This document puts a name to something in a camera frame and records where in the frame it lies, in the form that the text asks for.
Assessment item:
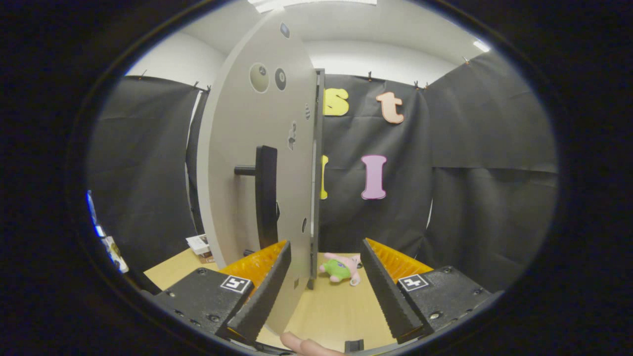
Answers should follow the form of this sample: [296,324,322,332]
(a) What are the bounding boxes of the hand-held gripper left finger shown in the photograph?
[143,240,292,344]

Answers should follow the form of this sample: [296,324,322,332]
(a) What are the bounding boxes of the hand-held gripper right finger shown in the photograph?
[360,238,495,344]

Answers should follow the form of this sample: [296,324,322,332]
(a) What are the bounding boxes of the black door handle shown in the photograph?
[234,145,279,250]

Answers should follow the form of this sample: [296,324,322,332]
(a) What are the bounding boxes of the dark grey shoe cabinet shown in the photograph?
[307,68,326,290]

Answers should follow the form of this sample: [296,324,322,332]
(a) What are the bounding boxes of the light grey shoe cabinet door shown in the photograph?
[197,9,318,336]

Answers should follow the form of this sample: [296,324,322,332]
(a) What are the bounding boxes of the green and pink plush toy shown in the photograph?
[319,253,362,286]

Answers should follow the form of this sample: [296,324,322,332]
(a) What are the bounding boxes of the white book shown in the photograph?
[186,234,211,256]

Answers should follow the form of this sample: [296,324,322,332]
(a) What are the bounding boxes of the black backdrop cloth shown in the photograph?
[85,49,559,292]

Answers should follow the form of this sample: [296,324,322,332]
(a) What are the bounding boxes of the pile of desk clutter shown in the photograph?
[101,236,130,274]

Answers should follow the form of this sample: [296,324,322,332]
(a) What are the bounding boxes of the computer monitor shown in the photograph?
[87,190,105,238]

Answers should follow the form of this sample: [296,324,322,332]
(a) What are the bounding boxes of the long ceiling light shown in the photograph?
[247,0,377,14]

